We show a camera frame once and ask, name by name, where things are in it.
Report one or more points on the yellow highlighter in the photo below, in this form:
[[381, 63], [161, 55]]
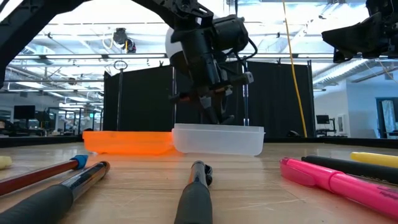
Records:
[[376, 159]]

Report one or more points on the black curtain partition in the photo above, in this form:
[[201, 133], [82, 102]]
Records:
[[143, 99]]

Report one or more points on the metal partition pole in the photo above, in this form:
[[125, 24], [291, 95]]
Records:
[[245, 105]]

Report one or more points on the brown pencil with blue cap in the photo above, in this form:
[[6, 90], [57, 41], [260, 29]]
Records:
[[37, 175]]

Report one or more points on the dark framed door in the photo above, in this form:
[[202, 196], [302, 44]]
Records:
[[387, 118]]

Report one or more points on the chrome pen with black grip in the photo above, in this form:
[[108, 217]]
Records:
[[84, 180]]

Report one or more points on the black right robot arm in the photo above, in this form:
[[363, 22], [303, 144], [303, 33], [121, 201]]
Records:
[[382, 4]]

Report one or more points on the black pen with grey grip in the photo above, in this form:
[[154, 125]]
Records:
[[194, 199]]

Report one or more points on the clear plastic supply box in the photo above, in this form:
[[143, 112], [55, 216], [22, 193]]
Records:
[[217, 140]]

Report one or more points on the pale yellow eraser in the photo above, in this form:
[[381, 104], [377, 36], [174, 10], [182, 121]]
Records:
[[4, 162]]

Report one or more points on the black ceiling-hung device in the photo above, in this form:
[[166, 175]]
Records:
[[121, 35]]

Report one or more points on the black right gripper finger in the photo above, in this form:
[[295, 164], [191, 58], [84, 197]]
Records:
[[351, 35]]

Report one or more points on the orange plastic case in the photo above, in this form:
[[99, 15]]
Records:
[[124, 143]]

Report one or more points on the black computer monitor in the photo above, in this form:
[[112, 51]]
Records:
[[24, 112], [322, 119]]

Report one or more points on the slim black pen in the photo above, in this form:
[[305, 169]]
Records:
[[348, 166]]

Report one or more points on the pink highlighter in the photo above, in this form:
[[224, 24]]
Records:
[[342, 183]]

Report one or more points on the white globe table lamp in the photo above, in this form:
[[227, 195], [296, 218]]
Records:
[[171, 52]]

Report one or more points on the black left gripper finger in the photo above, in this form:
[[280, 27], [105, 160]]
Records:
[[225, 105], [210, 109]]

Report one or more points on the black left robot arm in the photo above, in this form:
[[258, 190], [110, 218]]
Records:
[[31, 34]]

